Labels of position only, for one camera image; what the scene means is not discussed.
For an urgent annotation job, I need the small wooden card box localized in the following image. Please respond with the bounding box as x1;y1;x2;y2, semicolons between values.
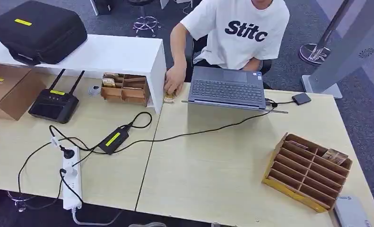
100;72;151;107

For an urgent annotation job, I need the black external drive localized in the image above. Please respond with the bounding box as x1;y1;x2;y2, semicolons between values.
291;92;313;106

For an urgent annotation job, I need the black power adapter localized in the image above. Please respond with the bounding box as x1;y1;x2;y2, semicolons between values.
97;125;131;156

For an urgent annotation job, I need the black mains plug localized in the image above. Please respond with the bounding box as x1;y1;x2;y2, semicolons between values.
59;145;76;160

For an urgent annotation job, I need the white power strip cord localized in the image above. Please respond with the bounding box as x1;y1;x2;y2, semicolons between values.
70;207;125;227

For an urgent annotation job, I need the black drive cable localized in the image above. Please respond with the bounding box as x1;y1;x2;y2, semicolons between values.
264;97;295;109

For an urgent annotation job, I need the white floor cable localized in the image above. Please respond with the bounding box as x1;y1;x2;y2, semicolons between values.
182;0;195;15

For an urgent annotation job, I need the black cable with white plug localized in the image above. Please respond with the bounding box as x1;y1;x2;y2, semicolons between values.
59;167;84;205

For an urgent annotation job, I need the black adapter mains cable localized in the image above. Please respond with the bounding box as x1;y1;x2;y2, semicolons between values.
48;111;153;157

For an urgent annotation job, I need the chrome round stand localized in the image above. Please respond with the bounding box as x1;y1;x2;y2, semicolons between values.
298;0;357;66

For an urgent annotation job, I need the white power strip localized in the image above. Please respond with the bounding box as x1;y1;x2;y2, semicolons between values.
62;146;83;211

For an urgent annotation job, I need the white desk shelf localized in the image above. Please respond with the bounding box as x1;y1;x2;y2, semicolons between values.
0;26;168;115

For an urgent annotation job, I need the chrome base under desk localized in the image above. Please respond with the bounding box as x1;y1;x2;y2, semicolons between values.
6;190;39;214

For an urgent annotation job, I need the black router with antennas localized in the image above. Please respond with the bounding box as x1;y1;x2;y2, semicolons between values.
28;69;86;124

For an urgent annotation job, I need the brown cardboard box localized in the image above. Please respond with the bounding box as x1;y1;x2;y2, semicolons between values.
0;63;46;122

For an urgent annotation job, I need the wooden slotted card box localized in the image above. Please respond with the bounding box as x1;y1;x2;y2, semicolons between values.
261;132;354;214

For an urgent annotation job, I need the patterned card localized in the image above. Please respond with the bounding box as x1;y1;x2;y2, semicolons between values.
321;148;349;166

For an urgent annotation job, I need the plain brown card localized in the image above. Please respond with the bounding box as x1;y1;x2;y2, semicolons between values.
287;140;310;150

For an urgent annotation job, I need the grey flat device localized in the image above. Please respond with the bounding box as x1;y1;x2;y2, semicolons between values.
333;196;373;227

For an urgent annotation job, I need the thin black tagged cable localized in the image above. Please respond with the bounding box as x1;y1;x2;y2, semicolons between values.
17;137;65;211

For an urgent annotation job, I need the black laptop power cable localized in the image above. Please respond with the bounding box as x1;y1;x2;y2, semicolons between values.
113;111;271;155

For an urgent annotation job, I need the black carrying case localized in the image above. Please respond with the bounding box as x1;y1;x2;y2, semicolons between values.
0;0;88;66

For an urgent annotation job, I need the grey panel stand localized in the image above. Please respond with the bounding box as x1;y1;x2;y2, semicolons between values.
301;0;374;100

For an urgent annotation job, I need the grey laptop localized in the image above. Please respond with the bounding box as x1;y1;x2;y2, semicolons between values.
181;66;289;114

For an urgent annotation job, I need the person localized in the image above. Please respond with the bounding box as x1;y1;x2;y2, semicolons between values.
163;0;290;96

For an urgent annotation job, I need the person's right hand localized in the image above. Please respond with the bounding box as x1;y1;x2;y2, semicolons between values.
163;63;188;96

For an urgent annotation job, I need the chrome stool base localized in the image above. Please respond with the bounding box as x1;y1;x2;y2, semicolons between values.
126;0;162;38

